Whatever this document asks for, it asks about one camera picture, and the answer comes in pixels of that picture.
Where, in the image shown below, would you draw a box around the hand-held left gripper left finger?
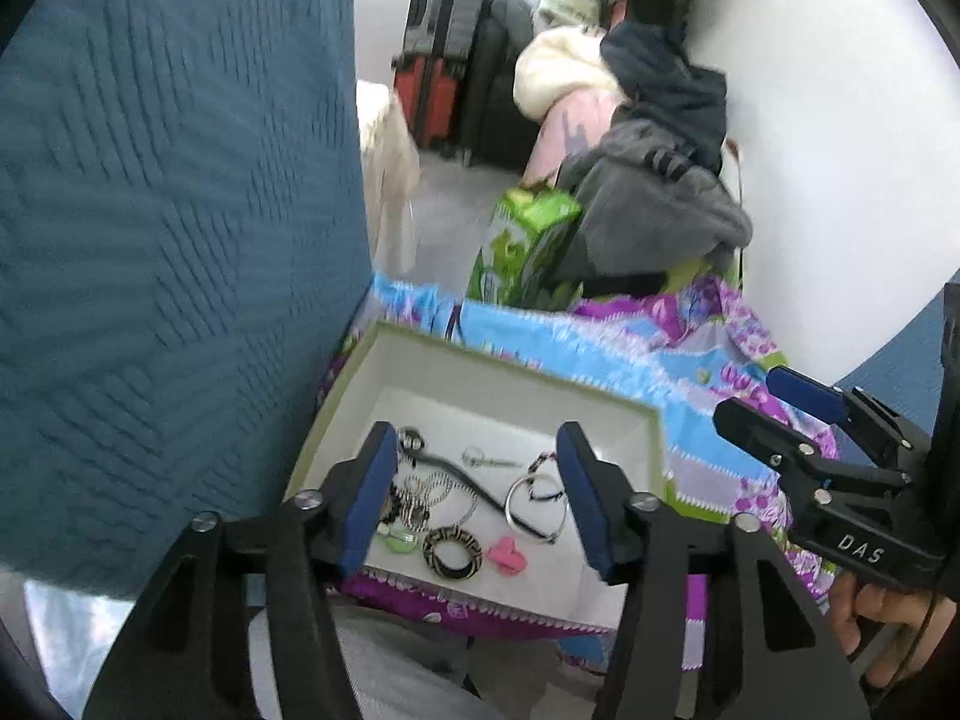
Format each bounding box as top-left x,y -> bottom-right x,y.
82,420 -> 399,720

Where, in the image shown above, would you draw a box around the silver bangle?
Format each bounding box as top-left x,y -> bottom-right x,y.
503,472 -> 569,542

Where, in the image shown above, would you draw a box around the grey fleece blanket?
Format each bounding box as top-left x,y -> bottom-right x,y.
557,118 -> 755,295

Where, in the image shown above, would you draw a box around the pink flower hair clip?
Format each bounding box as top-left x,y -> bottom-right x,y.
486,535 -> 531,576

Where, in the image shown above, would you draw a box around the black cord necklace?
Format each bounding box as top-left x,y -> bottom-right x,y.
396,426 -> 557,542

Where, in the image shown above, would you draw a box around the green cardboard jewelry box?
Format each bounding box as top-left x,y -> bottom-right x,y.
283,319 -> 670,632

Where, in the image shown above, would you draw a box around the red suitcase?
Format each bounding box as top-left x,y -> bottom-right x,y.
392,51 -> 464,152

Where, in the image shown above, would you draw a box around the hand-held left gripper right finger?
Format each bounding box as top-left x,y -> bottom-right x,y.
555,421 -> 871,720

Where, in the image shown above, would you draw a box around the pink cloth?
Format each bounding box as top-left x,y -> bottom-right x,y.
523,85 -> 625,190

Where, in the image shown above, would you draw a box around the colourful floral printed cloth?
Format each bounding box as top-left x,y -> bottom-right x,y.
321,273 -> 842,674

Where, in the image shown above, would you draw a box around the cream pillow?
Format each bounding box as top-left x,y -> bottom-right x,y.
512,27 -> 625,122

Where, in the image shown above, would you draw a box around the person's right hand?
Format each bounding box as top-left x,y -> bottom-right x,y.
827,572 -> 940,692

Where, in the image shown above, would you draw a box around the dark navy garment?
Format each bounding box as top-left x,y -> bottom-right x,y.
598,17 -> 730,175

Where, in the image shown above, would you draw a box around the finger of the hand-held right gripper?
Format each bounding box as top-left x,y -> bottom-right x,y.
712,395 -> 912,502
766,364 -> 914,460

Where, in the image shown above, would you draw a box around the beige lace cloth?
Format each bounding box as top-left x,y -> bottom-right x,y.
357,81 -> 422,275

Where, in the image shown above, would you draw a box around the black gold patterned bangle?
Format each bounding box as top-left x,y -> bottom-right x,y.
422,526 -> 482,580

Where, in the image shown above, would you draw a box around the silver ball chain necklace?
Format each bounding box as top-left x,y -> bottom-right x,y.
390,468 -> 482,531

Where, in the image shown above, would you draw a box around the green printed carton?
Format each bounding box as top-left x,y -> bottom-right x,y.
465,186 -> 586,310

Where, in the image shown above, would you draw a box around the silver pin pendant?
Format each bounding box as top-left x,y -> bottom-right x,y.
461,445 -> 524,471

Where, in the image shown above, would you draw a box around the red beaded bracelet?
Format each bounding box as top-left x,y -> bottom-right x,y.
523,452 -> 567,503

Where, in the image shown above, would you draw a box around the grey black suitcase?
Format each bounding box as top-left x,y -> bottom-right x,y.
403,0 -> 490,62

